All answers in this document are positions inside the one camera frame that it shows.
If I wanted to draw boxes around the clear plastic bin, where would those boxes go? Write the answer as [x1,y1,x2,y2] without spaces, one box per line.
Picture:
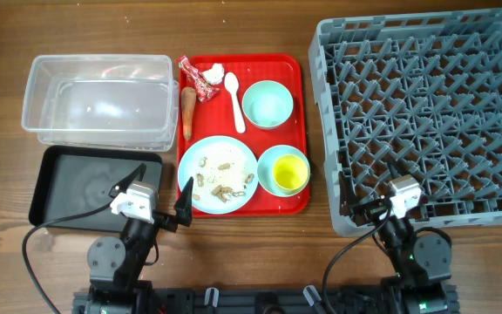
[21,54,180,152]

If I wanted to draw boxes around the light blue plate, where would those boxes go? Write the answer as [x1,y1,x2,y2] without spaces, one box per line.
[177,135,258,215]

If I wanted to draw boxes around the black plastic tray bin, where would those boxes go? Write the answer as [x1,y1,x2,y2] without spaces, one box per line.
[29,146,162,226]

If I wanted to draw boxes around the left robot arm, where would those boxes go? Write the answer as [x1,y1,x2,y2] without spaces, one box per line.
[72,163,194,314]

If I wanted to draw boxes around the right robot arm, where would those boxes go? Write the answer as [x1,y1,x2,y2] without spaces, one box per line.
[329,160,458,313]

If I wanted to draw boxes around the grey dishwasher rack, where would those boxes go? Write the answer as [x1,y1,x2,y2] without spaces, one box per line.
[309,8,502,236]

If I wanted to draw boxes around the yellow plastic cup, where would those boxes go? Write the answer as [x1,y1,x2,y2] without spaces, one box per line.
[273,154,309,193]

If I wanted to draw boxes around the red plastic serving tray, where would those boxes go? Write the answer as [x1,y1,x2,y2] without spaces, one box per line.
[177,53,310,218]

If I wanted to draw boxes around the orange carrot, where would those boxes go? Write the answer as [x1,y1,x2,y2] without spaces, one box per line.
[181,86,196,140]

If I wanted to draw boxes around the mint green bowl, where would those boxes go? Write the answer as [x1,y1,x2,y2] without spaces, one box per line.
[242,80,294,130]

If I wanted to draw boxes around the light blue bowl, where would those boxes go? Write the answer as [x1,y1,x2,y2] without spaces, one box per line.
[257,145,310,197]

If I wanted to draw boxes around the peanut and rice scraps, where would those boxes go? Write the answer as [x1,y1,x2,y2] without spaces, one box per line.
[193,157,254,203]

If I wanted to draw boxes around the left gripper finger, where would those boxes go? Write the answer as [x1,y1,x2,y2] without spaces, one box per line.
[174,177,193,227]
[108,163,146,197]

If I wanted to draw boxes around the white tissue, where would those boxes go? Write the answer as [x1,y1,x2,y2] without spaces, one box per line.
[201,63,225,85]

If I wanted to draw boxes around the red snack wrapper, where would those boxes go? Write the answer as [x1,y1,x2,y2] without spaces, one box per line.
[177,55,220,103]

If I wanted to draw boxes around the white plastic spoon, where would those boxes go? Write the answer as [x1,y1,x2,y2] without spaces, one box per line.
[224,72,246,133]

